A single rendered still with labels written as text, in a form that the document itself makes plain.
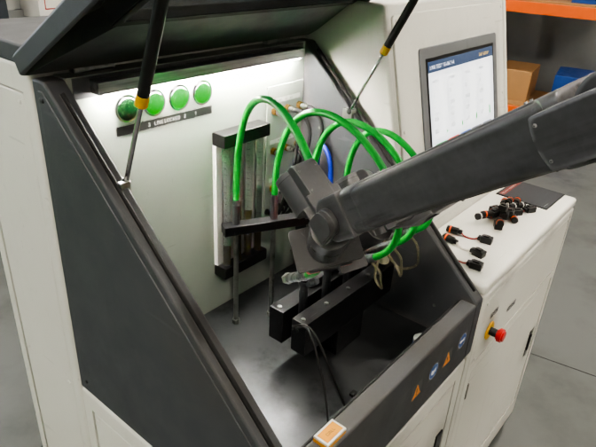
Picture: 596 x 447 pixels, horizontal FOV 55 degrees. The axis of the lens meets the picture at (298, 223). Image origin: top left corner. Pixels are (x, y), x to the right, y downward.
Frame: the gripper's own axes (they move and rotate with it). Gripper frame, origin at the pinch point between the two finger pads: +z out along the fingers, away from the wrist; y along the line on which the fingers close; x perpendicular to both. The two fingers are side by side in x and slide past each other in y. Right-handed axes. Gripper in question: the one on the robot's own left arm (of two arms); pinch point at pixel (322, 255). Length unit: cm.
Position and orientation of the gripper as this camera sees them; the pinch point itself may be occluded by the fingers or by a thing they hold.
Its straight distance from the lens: 93.8
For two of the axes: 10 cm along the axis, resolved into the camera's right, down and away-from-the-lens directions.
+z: -0.2, 2.4, 9.7
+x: 2.4, 9.4, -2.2
